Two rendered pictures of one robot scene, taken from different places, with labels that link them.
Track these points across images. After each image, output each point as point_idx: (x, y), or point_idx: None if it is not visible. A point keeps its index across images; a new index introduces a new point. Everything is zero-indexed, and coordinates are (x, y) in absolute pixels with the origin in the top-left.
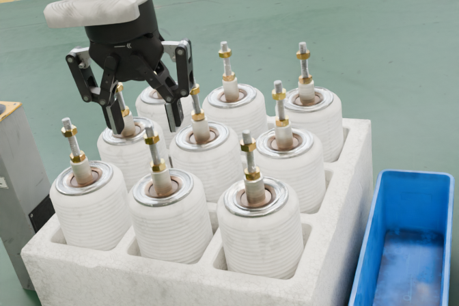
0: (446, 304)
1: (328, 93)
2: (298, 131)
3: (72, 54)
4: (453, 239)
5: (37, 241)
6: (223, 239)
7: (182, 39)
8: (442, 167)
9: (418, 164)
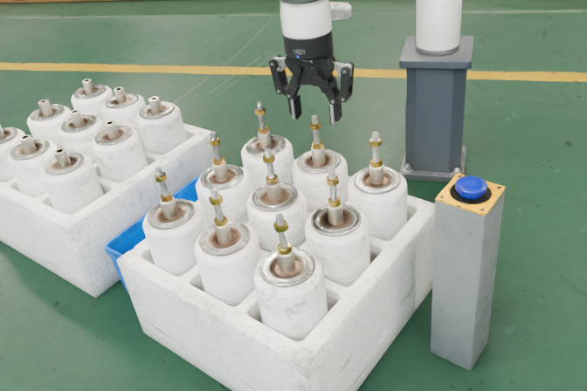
0: (198, 175)
1: (151, 213)
2: (206, 182)
3: (348, 62)
4: (120, 288)
5: (426, 209)
6: (293, 161)
7: (274, 59)
8: (42, 364)
9: (54, 376)
